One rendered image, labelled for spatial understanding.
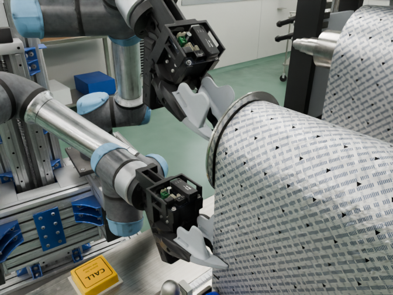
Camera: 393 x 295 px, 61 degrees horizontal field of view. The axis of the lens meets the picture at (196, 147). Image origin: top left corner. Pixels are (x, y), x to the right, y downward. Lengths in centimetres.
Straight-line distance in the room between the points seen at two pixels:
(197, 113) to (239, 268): 21
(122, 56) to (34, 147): 51
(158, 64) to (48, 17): 23
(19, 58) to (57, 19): 63
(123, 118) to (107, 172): 63
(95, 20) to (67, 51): 350
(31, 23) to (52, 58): 344
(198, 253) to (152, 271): 27
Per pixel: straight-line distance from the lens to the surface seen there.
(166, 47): 45
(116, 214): 71
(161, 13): 48
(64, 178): 143
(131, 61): 111
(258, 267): 44
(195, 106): 44
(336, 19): 75
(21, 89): 88
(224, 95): 46
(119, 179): 61
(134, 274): 75
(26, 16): 64
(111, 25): 63
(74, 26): 64
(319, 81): 75
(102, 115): 125
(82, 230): 146
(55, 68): 411
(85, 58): 421
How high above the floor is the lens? 146
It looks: 28 degrees down
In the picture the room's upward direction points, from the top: straight up
